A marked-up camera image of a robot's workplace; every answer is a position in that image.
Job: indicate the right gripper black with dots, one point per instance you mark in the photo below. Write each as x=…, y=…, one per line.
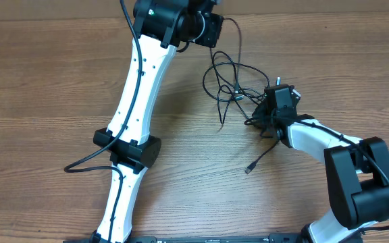
x=258, y=116

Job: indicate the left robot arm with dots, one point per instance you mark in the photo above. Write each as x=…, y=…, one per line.
x=159, y=28

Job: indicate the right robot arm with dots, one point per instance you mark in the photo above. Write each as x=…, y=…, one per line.
x=357, y=170

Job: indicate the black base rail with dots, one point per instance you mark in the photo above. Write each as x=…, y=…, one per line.
x=272, y=238

